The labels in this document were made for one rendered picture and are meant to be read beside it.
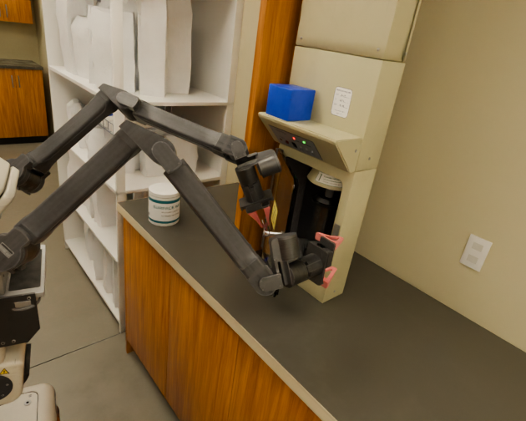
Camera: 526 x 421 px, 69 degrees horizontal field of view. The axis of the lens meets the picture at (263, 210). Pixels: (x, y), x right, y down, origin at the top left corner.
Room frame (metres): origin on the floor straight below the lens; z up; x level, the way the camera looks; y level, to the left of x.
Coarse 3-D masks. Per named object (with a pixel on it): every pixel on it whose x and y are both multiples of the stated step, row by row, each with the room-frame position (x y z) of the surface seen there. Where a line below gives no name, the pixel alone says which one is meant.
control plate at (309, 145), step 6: (270, 126) 1.19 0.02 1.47; (276, 132) 1.19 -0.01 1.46; (282, 132) 1.16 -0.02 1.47; (288, 132) 1.13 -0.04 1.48; (282, 138) 1.19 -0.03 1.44; (288, 138) 1.16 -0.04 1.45; (300, 138) 1.10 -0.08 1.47; (288, 144) 1.19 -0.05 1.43; (300, 144) 1.13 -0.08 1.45; (306, 144) 1.09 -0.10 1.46; (312, 144) 1.07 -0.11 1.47; (300, 150) 1.16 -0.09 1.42; (306, 150) 1.13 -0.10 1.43; (312, 150) 1.10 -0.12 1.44; (318, 156) 1.10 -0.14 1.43
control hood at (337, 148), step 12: (264, 120) 1.20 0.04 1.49; (276, 120) 1.14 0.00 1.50; (300, 132) 1.07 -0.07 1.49; (312, 132) 1.04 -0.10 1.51; (324, 132) 1.05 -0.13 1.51; (336, 132) 1.07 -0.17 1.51; (324, 144) 1.02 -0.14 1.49; (336, 144) 0.97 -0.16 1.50; (348, 144) 1.01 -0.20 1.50; (360, 144) 1.04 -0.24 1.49; (312, 156) 1.13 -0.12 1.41; (324, 156) 1.07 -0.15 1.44; (336, 156) 1.02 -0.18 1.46; (348, 156) 1.02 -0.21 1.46; (348, 168) 1.03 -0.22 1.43
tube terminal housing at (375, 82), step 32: (320, 64) 1.20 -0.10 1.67; (352, 64) 1.11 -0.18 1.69; (384, 64) 1.06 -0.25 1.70; (320, 96) 1.18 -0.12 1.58; (352, 96) 1.10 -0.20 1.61; (384, 96) 1.08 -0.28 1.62; (352, 128) 1.08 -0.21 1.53; (384, 128) 1.11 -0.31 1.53; (320, 160) 1.15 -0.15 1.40; (352, 192) 1.06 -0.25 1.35; (352, 224) 1.09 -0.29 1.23; (320, 288) 1.07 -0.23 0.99
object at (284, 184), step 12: (288, 168) 1.06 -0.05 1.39; (276, 180) 1.19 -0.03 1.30; (288, 180) 1.03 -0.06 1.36; (276, 192) 1.16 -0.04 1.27; (288, 192) 1.01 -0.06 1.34; (276, 204) 1.13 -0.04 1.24; (288, 204) 0.99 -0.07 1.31; (276, 216) 1.10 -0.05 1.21; (288, 216) 0.97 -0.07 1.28; (276, 228) 1.08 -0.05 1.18; (288, 228) 0.97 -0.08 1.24; (264, 240) 1.24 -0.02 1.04; (264, 252) 1.21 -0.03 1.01
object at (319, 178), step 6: (312, 168) 1.23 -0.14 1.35; (312, 174) 1.20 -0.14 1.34; (318, 174) 1.17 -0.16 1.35; (324, 174) 1.16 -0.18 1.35; (312, 180) 1.17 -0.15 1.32; (318, 180) 1.16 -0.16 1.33; (324, 180) 1.15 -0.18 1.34; (330, 180) 1.15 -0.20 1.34; (336, 180) 1.14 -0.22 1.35; (324, 186) 1.14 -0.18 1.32; (330, 186) 1.14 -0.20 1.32; (336, 186) 1.14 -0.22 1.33
